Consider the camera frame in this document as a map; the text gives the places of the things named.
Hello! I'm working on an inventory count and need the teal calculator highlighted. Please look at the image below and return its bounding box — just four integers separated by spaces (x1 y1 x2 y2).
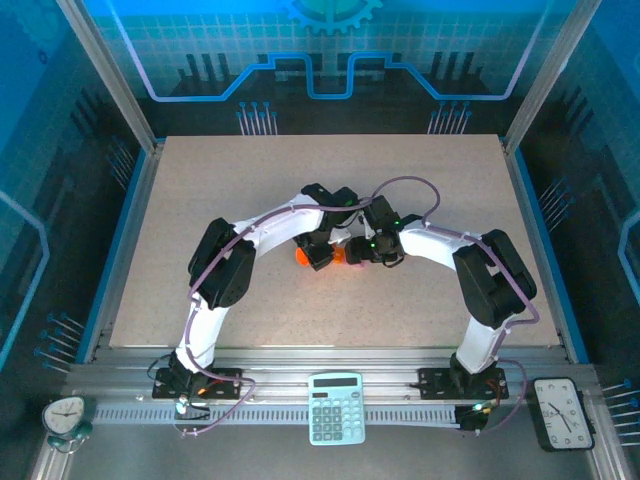
307 372 367 447

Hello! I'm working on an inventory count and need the black rectangular clock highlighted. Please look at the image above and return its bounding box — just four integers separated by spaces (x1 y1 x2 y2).
530 377 597 453

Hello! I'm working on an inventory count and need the green alarm clock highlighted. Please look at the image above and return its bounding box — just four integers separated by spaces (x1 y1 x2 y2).
41 394 99 454

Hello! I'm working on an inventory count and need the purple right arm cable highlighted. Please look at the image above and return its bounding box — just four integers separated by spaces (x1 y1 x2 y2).
372 175 541 436

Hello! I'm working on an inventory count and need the aluminium front rail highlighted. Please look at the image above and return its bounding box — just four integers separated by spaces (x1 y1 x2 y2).
64 346 599 407

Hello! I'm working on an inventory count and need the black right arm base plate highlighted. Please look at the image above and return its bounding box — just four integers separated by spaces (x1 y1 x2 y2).
417 367 510 401

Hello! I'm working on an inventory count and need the aluminium side rail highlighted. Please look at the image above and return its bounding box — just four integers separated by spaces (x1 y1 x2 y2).
499 139 590 366
74 139 167 366

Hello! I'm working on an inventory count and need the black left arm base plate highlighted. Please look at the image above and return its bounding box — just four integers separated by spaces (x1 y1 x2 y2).
151 367 245 401

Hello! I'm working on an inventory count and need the slotted grey cable duct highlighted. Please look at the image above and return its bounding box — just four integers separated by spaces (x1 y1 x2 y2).
92 403 464 427

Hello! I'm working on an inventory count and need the aluminium frame post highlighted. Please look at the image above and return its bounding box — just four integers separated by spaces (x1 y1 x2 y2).
54 0 165 152
501 0 602 154

